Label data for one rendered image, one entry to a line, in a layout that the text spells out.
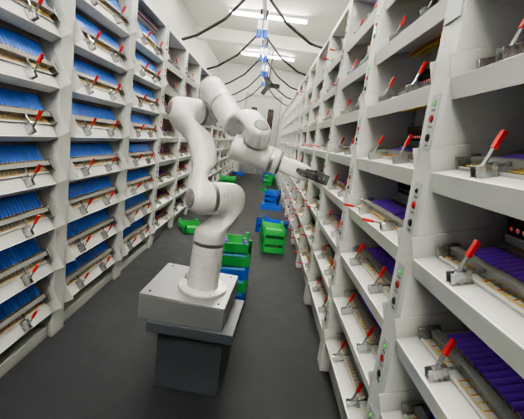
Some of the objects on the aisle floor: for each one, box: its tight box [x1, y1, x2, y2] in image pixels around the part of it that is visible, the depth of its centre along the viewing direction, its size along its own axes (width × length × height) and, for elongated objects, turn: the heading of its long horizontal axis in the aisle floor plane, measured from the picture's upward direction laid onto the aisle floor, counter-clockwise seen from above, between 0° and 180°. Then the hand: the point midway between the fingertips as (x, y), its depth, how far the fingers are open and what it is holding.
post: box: [364, 0, 524, 419], centre depth 89 cm, size 20×9×182 cm, turn 54°
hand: (323, 178), depth 124 cm, fingers open, 8 cm apart
